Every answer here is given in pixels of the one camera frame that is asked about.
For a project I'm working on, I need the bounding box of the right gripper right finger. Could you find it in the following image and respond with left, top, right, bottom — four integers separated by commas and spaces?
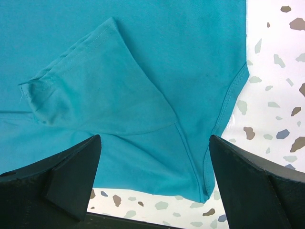
209, 135, 305, 229

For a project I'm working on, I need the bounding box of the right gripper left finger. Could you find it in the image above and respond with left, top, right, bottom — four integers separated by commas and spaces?
0, 135, 102, 229

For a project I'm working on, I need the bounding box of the teal t shirt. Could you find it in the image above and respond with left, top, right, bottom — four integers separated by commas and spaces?
0, 0, 249, 203

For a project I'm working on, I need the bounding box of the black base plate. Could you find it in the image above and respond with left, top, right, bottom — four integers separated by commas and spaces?
79, 212, 177, 229

